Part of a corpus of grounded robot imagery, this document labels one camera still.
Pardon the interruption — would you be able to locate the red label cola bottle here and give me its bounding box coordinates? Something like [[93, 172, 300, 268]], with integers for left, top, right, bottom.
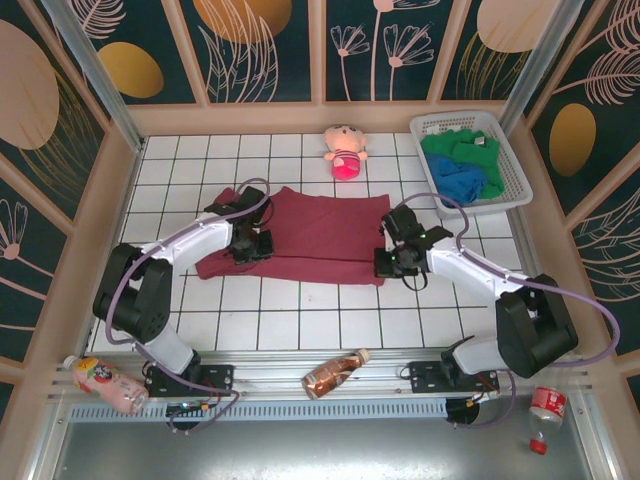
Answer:
[[527, 384, 569, 455]]

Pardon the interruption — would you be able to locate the grey metal panel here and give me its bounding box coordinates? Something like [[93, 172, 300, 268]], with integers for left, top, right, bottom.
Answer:
[[29, 418, 619, 480]]

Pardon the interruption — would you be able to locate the green tank top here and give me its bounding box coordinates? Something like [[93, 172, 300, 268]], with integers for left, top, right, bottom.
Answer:
[[419, 128, 505, 201]]

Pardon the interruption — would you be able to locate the pink plush doll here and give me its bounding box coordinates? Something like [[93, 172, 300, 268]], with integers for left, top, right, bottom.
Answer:
[[322, 124, 370, 182]]

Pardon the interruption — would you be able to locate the white plastic laundry basket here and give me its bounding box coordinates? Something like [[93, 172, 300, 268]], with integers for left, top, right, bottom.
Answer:
[[409, 110, 534, 220]]

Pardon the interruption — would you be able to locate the grey slotted cable duct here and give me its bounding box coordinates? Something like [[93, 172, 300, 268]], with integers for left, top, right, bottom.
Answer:
[[69, 397, 449, 422]]

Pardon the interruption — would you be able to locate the pink drink bottle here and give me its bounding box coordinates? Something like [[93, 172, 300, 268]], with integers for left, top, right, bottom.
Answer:
[[63, 354, 151, 415]]

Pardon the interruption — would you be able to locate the maroon tank top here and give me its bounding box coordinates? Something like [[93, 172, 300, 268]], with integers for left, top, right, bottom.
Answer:
[[194, 185, 392, 287]]

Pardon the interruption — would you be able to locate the brown drink bottle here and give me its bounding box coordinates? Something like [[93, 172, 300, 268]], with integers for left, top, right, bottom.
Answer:
[[300, 348, 371, 401]]

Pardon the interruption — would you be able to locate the blue tank top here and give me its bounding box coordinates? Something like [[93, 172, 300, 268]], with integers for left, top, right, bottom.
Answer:
[[427, 153, 489, 206]]

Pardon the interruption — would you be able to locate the aluminium frame post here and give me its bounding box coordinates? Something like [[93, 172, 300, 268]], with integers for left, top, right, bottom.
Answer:
[[489, 0, 586, 147], [39, 0, 147, 154]]

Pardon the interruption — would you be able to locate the aluminium rail base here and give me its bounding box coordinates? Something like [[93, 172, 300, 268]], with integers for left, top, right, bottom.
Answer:
[[47, 347, 591, 401]]

